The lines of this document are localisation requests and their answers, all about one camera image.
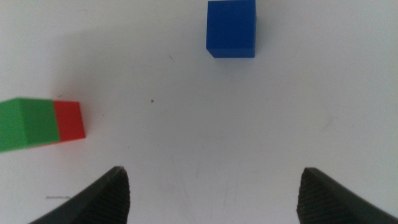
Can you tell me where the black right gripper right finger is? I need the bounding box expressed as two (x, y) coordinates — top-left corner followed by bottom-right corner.
(295, 167), (398, 224)

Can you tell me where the green cube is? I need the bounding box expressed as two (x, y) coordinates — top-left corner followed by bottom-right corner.
(0, 97), (61, 153)

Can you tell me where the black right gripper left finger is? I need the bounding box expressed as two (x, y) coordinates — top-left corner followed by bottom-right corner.
(28, 166), (131, 224)

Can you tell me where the red cube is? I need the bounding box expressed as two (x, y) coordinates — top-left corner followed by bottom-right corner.
(30, 100), (86, 147)

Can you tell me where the blue cube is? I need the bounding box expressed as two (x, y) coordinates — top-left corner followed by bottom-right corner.
(205, 0), (257, 59)

